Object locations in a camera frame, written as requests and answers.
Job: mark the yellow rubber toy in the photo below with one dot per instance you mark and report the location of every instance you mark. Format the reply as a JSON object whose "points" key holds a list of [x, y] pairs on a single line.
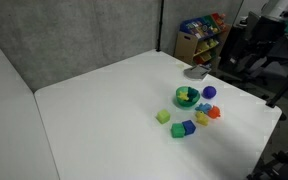
{"points": [[202, 119]]}

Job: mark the green plastic bowl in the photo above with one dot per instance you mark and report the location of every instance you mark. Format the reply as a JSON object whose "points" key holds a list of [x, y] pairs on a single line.
{"points": [[184, 103]]}

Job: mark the lime green cube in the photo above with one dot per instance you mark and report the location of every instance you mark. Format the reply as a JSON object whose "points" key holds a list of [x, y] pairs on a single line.
{"points": [[163, 116]]}

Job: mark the yellow star toy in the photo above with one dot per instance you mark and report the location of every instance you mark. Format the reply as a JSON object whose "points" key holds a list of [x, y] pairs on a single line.
{"points": [[183, 95]]}

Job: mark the pale yellow tape patch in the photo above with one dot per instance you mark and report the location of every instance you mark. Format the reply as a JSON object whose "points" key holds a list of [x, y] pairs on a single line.
{"points": [[180, 66]]}

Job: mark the dark teal toy block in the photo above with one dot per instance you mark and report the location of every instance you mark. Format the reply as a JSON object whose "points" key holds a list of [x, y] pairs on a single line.
{"points": [[193, 93]]}

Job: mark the blue cube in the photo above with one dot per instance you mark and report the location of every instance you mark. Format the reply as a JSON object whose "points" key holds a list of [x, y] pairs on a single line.
{"points": [[189, 127]]}

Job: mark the light blue rubber toy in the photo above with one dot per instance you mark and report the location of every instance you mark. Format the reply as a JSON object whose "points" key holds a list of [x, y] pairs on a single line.
{"points": [[203, 107]]}

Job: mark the wooden toy bin shelf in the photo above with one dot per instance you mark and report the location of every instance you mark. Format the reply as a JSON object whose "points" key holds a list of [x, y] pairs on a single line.
{"points": [[188, 43]]}

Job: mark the purple-blue ball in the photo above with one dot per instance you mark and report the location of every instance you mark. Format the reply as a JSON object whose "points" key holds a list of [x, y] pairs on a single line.
{"points": [[209, 92]]}

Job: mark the thin black stand pole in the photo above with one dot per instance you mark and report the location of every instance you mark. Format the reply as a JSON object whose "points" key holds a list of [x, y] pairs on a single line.
{"points": [[160, 26]]}

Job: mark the orange rubber toy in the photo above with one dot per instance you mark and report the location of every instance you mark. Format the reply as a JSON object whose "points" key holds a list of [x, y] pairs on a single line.
{"points": [[214, 112]]}

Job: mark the black office chair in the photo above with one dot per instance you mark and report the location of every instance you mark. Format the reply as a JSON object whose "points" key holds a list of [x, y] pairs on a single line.
{"points": [[254, 36]]}

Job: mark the thick black tripod pole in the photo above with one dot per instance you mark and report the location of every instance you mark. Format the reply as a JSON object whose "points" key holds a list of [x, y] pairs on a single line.
{"points": [[284, 86]]}

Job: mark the gray metal mount plate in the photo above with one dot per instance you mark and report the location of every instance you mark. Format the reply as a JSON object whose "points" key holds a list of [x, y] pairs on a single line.
{"points": [[195, 72]]}

